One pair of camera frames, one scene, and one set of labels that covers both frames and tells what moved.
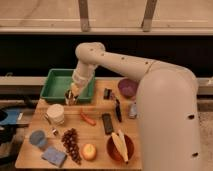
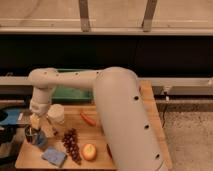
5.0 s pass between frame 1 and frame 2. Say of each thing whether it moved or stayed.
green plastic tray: stayed
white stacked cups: stayed
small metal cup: moved
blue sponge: stayed
